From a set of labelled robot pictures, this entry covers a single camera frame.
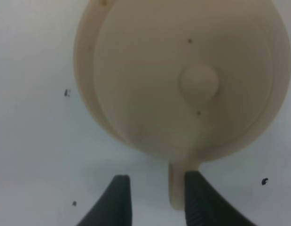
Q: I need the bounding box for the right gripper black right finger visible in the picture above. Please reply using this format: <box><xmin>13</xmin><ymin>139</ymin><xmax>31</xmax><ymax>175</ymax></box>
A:
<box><xmin>184</xmin><ymin>171</ymin><xmax>254</xmax><ymax>226</ymax></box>

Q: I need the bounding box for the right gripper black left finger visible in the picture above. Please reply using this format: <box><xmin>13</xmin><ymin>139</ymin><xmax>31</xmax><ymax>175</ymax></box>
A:
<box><xmin>78</xmin><ymin>175</ymin><xmax>132</xmax><ymax>226</ymax></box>

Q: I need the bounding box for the beige ceramic teapot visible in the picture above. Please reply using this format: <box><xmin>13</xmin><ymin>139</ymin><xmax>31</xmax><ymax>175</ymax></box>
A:
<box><xmin>74</xmin><ymin>0</ymin><xmax>291</xmax><ymax>210</ymax></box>

